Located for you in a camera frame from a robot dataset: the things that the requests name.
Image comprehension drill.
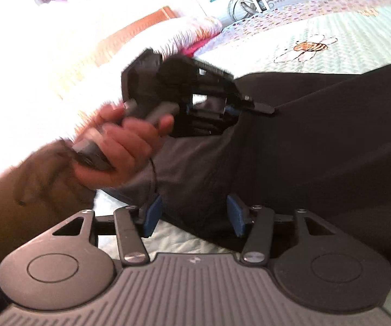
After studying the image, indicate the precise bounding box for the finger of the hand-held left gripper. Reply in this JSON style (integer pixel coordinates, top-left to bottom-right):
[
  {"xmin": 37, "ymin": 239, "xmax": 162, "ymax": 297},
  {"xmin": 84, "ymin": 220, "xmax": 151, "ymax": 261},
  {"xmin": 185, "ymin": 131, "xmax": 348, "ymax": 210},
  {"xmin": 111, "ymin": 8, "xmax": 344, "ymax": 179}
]
[{"xmin": 226, "ymin": 93, "xmax": 275, "ymax": 116}]

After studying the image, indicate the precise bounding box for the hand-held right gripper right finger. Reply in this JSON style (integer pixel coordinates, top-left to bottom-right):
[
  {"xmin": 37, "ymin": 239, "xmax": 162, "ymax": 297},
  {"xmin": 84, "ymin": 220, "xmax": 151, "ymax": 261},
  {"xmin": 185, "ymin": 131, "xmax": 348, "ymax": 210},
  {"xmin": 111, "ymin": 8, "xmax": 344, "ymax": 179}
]
[{"xmin": 227, "ymin": 193, "xmax": 336, "ymax": 265}]

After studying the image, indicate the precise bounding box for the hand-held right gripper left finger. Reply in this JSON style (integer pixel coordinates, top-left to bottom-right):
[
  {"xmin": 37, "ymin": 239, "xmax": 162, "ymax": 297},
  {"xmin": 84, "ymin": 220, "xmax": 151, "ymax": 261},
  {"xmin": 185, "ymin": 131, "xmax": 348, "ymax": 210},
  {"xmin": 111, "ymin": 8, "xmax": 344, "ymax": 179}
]
[{"xmin": 53, "ymin": 193, "xmax": 164, "ymax": 266}]

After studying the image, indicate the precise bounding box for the black garment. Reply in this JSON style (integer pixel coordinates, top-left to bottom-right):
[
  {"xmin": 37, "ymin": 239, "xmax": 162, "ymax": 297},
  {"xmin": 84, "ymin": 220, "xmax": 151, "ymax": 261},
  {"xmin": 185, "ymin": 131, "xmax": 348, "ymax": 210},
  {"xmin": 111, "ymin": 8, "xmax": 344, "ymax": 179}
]
[{"xmin": 95, "ymin": 58, "xmax": 391, "ymax": 279}]

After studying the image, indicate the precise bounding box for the person's left hand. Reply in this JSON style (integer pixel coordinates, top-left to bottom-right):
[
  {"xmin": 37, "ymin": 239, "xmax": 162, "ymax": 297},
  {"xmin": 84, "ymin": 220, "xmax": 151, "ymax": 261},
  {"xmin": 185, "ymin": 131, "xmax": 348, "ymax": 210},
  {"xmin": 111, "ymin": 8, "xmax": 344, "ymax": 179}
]
[{"xmin": 71, "ymin": 104, "xmax": 176, "ymax": 190}]

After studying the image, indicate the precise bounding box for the pink pillow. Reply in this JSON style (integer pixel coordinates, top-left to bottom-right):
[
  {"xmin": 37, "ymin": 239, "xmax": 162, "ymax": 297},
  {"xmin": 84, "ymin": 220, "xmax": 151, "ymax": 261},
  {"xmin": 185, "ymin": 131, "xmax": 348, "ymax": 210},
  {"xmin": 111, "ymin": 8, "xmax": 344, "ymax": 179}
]
[{"xmin": 182, "ymin": 39, "xmax": 213, "ymax": 58}]

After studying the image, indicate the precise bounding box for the floral pillow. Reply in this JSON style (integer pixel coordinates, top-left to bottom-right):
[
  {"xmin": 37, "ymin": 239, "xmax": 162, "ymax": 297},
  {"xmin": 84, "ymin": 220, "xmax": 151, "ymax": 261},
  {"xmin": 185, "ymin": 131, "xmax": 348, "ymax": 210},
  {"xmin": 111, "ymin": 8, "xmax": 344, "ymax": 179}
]
[{"xmin": 161, "ymin": 15, "xmax": 223, "ymax": 55}]

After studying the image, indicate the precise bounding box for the wooden headboard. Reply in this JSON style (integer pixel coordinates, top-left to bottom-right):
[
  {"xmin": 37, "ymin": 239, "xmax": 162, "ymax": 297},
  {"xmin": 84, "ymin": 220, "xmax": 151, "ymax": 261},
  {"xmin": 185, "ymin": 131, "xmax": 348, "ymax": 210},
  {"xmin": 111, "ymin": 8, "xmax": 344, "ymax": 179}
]
[{"xmin": 90, "ymin": 5, "xmax": 179, "ymax": 62}]

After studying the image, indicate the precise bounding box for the quilted bee print bedspread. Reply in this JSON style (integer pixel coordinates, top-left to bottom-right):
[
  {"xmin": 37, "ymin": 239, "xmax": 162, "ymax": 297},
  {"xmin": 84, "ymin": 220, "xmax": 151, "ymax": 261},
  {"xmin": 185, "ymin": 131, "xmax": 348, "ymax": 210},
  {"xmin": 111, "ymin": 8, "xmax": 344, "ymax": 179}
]
[{"xmin": 94, "ymin": 0, "xmax": 391, "ymax": 313}]

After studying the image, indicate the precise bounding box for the black wrist cord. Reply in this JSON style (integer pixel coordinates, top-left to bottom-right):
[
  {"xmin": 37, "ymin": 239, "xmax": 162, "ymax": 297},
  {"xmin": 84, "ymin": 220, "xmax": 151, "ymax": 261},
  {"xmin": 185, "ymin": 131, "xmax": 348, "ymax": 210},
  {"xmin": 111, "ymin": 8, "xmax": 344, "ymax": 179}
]
[{"xmin": 146, "ymin": 156, "xmax": 159, "ymax": 199}]

